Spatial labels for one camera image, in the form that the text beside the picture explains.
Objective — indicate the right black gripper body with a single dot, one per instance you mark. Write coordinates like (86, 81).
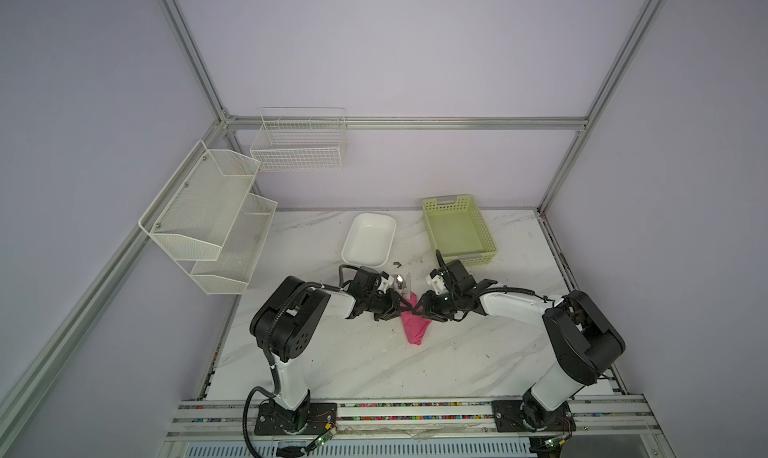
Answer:
(440, 306)

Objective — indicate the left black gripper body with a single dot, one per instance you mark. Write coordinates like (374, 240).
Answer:
(383, 307)

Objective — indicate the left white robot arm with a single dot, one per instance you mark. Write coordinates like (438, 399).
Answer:
(285, 324)

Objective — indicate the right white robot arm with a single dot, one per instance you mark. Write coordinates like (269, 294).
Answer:
(584, 341)

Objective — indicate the white plastic tray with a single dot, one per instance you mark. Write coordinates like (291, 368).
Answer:
(369, 240)

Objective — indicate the green perforated plastic basket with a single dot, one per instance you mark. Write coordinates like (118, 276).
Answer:
(457, 229)

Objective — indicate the white mesh lower shelf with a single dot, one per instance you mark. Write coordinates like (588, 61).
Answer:
(232, 272)

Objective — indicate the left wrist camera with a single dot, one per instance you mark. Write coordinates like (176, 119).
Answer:
(385, 282)

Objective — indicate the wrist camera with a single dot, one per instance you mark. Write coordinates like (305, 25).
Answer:
(436, 282)
(385, 282)

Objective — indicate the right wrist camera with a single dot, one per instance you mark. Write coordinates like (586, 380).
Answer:
(436, 282)

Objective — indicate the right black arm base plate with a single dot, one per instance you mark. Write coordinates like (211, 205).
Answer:
(530, 416)

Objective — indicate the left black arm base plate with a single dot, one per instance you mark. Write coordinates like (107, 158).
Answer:
(310, 418)

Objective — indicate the white wire wall basket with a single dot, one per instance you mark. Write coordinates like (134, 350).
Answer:
(300, 139)

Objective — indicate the aluminium front rail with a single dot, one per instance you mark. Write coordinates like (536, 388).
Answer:
(418, 418)

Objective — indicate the aluminium frame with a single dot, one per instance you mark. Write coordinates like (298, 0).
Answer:
(26, 397)

